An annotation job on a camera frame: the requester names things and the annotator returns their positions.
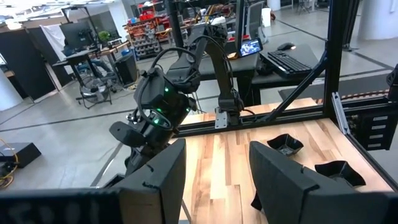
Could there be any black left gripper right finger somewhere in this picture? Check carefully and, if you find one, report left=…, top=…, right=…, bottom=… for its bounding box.
left=248, top=141, right=356, bottom=224

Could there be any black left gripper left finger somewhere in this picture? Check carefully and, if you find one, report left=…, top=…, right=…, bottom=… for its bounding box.
left=113, top=139, right=187, bottom=224

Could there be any black wavy square bowl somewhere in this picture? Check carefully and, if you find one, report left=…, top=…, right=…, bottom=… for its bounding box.
left=266, top=133, right=305, bottom=157
left=314, top=160, right=367, bottom=189

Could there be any black floor fan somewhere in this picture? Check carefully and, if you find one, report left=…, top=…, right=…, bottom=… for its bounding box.
left=76, top=76, right=114, bottom=110

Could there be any black computer tower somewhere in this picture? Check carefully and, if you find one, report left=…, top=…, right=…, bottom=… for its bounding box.
left=114, top=54, right=139, bottom=86

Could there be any wooden desk with black legs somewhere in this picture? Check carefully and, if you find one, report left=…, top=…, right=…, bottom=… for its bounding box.
left=52, top=40, right=131, bottom=90

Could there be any small potted green plant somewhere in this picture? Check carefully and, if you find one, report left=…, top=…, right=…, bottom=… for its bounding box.
left=98, top=30, right=112, bottom=44

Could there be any red parts storage rack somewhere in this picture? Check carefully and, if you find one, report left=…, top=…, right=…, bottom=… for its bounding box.
left=124, top=2, right=175, bottom=60

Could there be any black floor box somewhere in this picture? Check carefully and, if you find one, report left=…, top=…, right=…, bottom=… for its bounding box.
left=0, top=142, right=42, bottom=169

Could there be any black box with white labels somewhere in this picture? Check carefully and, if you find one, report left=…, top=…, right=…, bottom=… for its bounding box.
left=346, top=105, right=398, bottom=152

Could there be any black computer monitor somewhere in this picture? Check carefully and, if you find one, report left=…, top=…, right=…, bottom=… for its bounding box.
left=60, top=21, right=94, bottom=50

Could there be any black partition panel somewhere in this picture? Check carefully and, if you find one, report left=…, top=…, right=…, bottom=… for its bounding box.
left=0, top=27, right=57, bottom=100

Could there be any black backlit keyboard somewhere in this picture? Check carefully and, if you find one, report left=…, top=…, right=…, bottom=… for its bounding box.
left=266, top=49, right=313, bottom=78

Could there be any black computer mouse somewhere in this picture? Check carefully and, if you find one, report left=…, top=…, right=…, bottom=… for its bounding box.
left=276, top=42, right=297, bottom=52

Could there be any smartphone with lit screen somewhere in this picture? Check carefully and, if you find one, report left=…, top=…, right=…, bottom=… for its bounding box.
left=238, top=37, right=264, bottom=58

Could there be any silver arm base bracket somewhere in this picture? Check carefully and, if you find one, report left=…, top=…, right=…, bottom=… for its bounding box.
left=214, top=107, right=229, bottom=130

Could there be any yellow floor cable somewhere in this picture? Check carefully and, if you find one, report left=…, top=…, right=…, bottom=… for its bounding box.
left=0, top=138, right=19, bottom=190

